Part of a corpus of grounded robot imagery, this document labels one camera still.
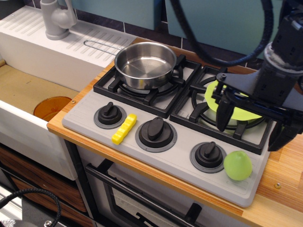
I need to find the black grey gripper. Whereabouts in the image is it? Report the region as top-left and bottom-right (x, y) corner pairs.
(213, 60), (303, 151)

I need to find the small green pear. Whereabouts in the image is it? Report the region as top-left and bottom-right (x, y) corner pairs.
(223, 150), (252, 181)

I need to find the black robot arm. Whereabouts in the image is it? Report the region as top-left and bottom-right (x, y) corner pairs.
(213, 0), (303, 151)

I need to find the light green plate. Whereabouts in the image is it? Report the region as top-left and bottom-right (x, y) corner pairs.
(204, 80), (262, 121)

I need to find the grey toy stove top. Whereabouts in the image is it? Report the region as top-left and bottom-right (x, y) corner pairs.
(61, 55), (290, 209)

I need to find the black right stove knob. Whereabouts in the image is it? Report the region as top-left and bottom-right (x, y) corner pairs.
(190, 141), (227, 174)

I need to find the black stove knob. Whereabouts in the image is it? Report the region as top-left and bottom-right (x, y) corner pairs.
(135, 117), (178, 153)
(94, 102), (126, 130)
(190, 141), (227, 174)

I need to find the black middle stove knob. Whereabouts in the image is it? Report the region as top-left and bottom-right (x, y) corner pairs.
(135, 117), (178, 153)

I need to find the stainless steel pan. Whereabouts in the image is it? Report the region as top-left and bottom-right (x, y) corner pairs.
(83, 40), (177, 90)

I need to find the black left stove knob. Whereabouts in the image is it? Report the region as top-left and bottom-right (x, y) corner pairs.
(94, 102), (126, 130)

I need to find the black right burner grate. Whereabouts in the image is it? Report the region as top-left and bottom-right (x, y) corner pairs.
(169, 66), (273, 155)

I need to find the black burner grate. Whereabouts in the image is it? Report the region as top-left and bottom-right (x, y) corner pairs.
(169, 66), (273, 155)
(93, 55), (202, 118)

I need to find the black left burner grate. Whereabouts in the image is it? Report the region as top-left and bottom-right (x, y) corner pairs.
(93, 55), (202, 118)

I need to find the yellow toy corn piece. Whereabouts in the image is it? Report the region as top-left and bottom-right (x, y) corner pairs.
(111, 113), (137, 145)

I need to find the oven door with window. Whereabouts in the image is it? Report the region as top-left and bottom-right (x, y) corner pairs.
(77, 147), (248, 227)

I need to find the orange translucent bowl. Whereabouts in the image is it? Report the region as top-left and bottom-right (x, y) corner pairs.
(33, 96), (71, 122)

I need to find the grey toy faucet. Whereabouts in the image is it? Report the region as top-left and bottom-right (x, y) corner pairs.
(40, 0), (77, 40)

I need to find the white toy sink unit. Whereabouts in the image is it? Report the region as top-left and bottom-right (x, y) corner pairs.
(0, 6), (135, 180)

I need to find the wood grain drawer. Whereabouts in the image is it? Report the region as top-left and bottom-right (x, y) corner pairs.
(0, 144), (94, 227)

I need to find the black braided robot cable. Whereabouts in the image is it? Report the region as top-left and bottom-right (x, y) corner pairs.
(169, 0), (275, 68)

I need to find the black oven door handle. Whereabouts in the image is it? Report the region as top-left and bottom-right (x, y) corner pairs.
(85, 162), (202, 227)

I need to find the black braided cable foreground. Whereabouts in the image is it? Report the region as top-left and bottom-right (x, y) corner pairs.
(0, 188), (62, 227)

